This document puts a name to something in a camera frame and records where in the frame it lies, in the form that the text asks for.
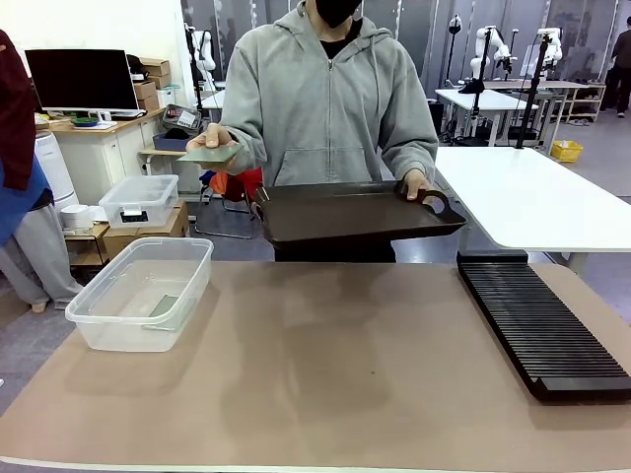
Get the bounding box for person's right hand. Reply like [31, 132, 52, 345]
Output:
[185, 122, 243, 152]

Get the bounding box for person's left hand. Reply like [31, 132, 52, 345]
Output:
[397, 169, 438, 201]

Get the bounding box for green PCB board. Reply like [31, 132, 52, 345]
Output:
[175, 143, 245, 167]
[146, 294, 180, 322]

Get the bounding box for dark brown serving tray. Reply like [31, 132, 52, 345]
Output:
[253, 179, 468, 244]

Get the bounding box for person's right forearm grey sleeve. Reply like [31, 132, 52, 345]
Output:
[216, 117, 268, 174]

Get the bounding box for person's left forearm grey sleeve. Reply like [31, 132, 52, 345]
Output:
[382, 126, 440, 186]

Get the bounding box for stacked cardboard boxes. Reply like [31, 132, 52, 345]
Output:
[131, 56, 172, 112]

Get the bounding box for tilted grey tray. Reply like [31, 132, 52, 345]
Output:
[162, 101, 202, 130]

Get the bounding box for grey-blue bin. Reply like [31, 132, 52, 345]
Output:
[152, 128, 194, 151]

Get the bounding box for red orange bag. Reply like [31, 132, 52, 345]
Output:
[209, 166, 265, 202]

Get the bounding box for small wooden side table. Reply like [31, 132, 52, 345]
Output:
[139, 137, 208, 177]

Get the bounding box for clear lidded storage box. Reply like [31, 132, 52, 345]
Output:
[98, 173, 180, 230]

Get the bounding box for large cardboard box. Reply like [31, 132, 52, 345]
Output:
[102, 199, 191, 260]

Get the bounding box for white cabinet with wooden top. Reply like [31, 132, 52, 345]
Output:
[36, 105, 167, 206]

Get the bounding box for grey hoodie torso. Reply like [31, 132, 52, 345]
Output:
[219, 4, 440, 193]

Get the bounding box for white desk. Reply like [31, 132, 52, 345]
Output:
[435, 145, 631, 275]

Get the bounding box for black computer monitor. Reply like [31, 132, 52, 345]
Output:
[24, 47, 141, 119]

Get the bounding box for black tripod pole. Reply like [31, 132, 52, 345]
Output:
[515, 32, 554, 149]

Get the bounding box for yellow basket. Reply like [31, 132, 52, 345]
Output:
[550, 139, 585, 163]

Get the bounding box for white round device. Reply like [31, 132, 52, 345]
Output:
[59, 203, 95, 231]

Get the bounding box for white air purifier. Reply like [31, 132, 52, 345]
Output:
[33, 130, 80, 213]

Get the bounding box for black face mask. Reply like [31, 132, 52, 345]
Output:
[315, 0, 364, 30]

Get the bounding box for wooden shelf bench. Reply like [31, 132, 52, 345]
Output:
[485, 78, 607, 124]

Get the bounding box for black slotted PCB rack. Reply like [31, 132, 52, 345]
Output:
[456, 249, 631, 403]

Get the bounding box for person in maroon top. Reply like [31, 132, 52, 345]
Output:
[0, 28, 85, 312]

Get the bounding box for clear plastic bin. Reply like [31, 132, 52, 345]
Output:
[64, 236, 215, 353]

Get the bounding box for background person in dark clothes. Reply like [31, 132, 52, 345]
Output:
[601, 17, 631, 119]

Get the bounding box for black camera stand pole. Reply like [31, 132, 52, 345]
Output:
[470, 27, 495, 145]

